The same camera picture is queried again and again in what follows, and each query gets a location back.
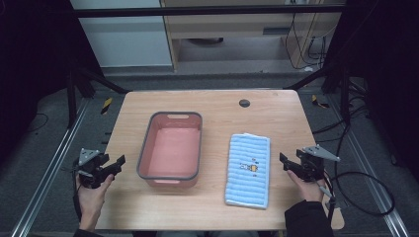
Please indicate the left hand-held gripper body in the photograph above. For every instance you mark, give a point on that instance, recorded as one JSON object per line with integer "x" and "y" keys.
{"x": 91, "y": 165}

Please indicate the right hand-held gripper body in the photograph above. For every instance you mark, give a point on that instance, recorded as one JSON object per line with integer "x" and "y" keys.
{"x": 313, "y": 164}

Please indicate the person's right hand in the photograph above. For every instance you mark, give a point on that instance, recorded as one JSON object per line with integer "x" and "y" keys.
{"x": 308, "y": 188}

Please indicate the person's left hand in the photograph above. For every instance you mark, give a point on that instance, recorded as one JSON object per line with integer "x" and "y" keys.
{"x": 91, "y": 200}

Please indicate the blue striped towel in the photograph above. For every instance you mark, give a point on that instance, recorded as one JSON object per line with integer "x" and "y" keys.
{"x": 247, "y": 171}

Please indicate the pink basin with grey rim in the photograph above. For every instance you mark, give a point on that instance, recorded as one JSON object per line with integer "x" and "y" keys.
{"x": 171, "y": 151}

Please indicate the yellow black tape strip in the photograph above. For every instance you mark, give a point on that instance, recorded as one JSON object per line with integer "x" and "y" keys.
{"x": 318, "y": 102}
{"x": 106, "y": 105}

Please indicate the black metal stand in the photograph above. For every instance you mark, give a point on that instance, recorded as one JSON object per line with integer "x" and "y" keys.
{"x": 84, "y": 89}
{"x": 332, "y": 85}

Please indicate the white cabinet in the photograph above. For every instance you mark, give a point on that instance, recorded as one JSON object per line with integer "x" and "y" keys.
{"x": 125, "y": 36}

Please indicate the light wooden desk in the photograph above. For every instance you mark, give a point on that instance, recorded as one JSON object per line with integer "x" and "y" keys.
{"x": 230, "y": 29}

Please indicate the aluminium floor rail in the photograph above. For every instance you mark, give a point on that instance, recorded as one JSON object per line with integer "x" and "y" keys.
{"x": 49, "y": 171}
{"x": 369, "y": 164}

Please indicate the black horizontal frame bar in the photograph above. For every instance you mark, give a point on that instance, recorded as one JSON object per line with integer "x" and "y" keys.
{"x": 204, "y": 11}

